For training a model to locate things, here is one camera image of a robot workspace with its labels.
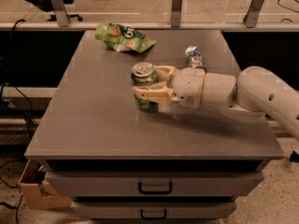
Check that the green chip bag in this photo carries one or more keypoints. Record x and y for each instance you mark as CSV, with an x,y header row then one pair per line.
x,y
123,38

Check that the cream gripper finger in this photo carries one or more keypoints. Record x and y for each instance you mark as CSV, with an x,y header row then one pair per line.
x,y
160,96
165,72

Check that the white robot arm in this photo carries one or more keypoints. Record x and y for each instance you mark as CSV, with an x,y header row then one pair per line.
x,y
254,93

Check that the metal railing bracket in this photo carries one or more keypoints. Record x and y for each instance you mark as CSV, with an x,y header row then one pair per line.
x,y
175,17
251,18
60,12

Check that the green crushed soda can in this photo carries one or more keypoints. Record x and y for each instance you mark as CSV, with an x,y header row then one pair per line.
x,y
143,74

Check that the right metal railing bracket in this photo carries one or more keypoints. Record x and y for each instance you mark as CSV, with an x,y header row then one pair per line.
x,y
251,18

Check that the cardboard box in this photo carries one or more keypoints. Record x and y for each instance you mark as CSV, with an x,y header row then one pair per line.
x,y
38,192

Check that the middle metal railing bracket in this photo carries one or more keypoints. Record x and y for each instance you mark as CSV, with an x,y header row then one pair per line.
x,y
175,17

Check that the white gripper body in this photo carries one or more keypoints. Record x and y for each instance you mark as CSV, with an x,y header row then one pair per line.
x,y
188,86

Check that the upper grey drawer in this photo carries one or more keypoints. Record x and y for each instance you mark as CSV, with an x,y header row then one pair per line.
x,y
153,184

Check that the black object right floor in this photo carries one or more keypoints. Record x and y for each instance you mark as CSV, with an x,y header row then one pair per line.
x,y
294,157

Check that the grey drawer cabinet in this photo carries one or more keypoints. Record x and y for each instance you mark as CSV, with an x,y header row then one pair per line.
x,y
93,125

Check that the blue silver crushed can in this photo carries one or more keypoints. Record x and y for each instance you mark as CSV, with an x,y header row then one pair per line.
x,y
194,56

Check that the lower grey drawer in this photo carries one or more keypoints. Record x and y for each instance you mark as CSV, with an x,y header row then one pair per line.
x,y
153,211

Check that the left metal railing bracket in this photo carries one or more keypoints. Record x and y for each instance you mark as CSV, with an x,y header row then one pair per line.
x,y
60,12

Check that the grey drawer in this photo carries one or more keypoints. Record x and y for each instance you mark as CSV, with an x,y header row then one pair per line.
x,y
153,211
153,184

